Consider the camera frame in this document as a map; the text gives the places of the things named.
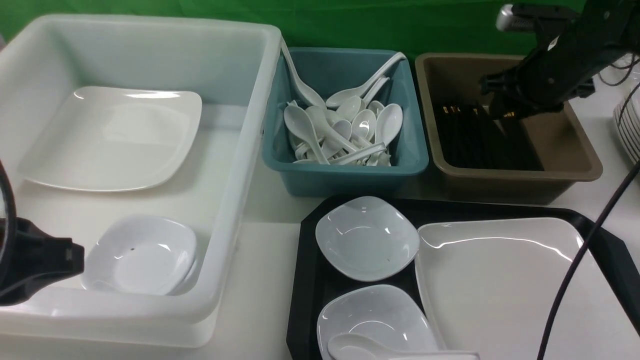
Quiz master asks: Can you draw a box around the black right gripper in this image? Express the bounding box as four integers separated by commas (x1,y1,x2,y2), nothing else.
480,35,595,120

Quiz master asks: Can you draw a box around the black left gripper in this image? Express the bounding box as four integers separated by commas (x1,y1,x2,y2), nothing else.
0,218,85,306

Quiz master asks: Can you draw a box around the large white rice plate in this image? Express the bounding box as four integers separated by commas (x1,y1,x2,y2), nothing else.
415,218,640,360

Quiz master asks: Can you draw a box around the white bowl tray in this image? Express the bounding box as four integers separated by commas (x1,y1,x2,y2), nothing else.
315,196,421,283
317,284,441,360

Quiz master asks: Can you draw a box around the white soup spoon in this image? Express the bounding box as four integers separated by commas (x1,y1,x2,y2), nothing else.
327,333,480,360

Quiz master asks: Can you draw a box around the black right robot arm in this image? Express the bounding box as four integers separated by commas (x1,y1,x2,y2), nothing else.
480,0,640,119

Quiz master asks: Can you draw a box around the white square plate in tub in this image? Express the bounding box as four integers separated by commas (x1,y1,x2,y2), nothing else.
17,86,203,193

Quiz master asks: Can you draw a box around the brown plastic bin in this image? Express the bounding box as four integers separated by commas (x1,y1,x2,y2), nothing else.
414,53,602,205

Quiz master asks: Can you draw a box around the stack of white plates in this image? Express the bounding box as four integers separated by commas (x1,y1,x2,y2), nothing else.
613,93,640,164

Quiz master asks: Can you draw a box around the black chopsticks pile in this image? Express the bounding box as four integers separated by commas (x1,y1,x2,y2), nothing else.
433,102,544,171

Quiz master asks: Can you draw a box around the white bowl in tub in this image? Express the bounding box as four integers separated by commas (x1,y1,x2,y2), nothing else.
80,214,197,296

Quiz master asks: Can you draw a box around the white spoon right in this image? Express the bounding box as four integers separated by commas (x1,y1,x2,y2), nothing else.
374,104,403,148

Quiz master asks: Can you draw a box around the white spoon leaning back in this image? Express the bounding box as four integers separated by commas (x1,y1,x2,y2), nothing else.
325,52,407,109

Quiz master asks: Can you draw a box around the teal plastic bin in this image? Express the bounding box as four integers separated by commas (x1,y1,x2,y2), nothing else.
262,47,430,198

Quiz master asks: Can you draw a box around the long white ladle spoon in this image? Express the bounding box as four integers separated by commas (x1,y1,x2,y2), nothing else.
280,38,327,109

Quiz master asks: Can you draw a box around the white spoon left front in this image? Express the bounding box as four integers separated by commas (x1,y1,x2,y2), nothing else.
283,105,330,166

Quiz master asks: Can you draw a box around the black serving tray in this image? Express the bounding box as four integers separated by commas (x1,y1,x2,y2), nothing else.
286,194,640,360

